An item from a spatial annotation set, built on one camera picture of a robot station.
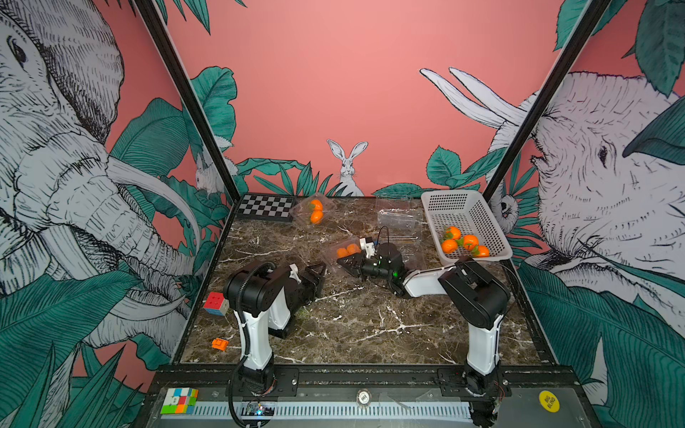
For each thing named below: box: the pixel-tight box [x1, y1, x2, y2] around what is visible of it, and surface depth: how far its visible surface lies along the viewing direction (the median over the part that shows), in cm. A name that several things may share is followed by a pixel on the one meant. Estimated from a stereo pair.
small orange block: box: [211, 337, 230, 352], surface depth 80 cm
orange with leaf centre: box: [462, 234, 479, 251], surface depth 103 cm
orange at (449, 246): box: [441, 238, 458, 255], surface depth 101 cm
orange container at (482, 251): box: [477, 245, 490, 258], surface depth 99 cm
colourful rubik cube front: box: [160, 386, 199, 415], surface depth 68 cm
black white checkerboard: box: [235, 193, 296, 223], surface depth 113 cm
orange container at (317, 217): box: [310, 210, 324, 225], surface depth 110 cm
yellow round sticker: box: [538, 390, 562, 414], surface depth 73 cm
